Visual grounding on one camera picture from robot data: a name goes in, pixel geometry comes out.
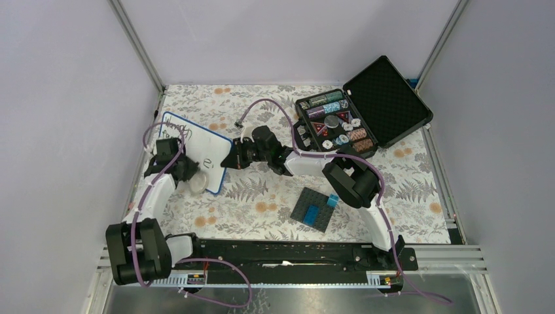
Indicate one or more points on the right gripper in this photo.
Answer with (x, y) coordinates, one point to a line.
(235, 159)

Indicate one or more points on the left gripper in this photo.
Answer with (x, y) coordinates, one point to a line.
(194, 168)

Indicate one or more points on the grey mesh sponge eraser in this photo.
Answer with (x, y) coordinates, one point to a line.
(198, 183)

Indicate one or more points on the blue framed whiteboard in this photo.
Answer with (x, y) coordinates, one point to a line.
(204, 146)

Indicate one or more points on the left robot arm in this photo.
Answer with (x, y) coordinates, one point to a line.
(139, 251)

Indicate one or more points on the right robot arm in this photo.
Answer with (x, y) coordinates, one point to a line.
(356, 182)

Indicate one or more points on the dark blue lego brick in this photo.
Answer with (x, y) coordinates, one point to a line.
(311, 215)

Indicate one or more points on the light blue lego brick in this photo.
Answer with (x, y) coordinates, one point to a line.
(333, 200)

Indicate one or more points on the black poker chip case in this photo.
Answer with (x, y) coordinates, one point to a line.
(375, 109)

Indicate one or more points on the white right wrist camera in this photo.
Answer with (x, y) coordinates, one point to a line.
(246, 132)

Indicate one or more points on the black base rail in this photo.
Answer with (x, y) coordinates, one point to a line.
(293, 263)

